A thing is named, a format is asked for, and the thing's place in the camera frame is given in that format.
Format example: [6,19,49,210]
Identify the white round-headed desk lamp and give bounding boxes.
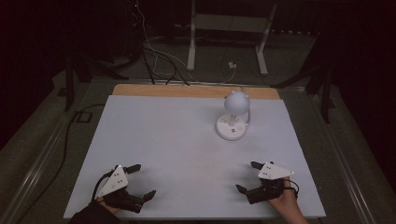
[215,90,251,142]

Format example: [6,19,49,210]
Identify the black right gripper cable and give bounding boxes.
[282,178,301,200]

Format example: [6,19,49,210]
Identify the person's left hand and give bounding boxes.
[98,198,121,217]

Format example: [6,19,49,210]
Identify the black square floor box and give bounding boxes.
[74,110,93,124]

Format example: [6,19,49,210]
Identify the white table cover sheet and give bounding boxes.
[63,94,327,220]

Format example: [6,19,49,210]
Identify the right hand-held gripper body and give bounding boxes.
[245,161,295,205]

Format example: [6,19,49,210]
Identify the thin white floor cable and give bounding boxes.
[134,0,237,86]

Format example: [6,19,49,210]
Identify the person's right hand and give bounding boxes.
[268,176,301,217]

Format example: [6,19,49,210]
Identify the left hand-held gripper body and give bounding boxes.
[94,164,146,215]

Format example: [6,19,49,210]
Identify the black stand legs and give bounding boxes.
[270,59,336,124]
[64,55,131,112]

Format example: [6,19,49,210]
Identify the white metal stand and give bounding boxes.
[186,0,278,77]

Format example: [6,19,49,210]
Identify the metal floor rail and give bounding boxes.
[309,92,377,224]
[0,111,74,224]

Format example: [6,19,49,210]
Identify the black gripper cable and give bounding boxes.
[92,169,117,202]
[282,178,301,200]

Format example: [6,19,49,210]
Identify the long black floor cable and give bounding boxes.
[15,103,106,224]

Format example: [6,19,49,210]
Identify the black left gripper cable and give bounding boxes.
[92,169,117,202]

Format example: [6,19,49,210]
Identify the black floor cables bundle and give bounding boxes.
[141,45,191,87]

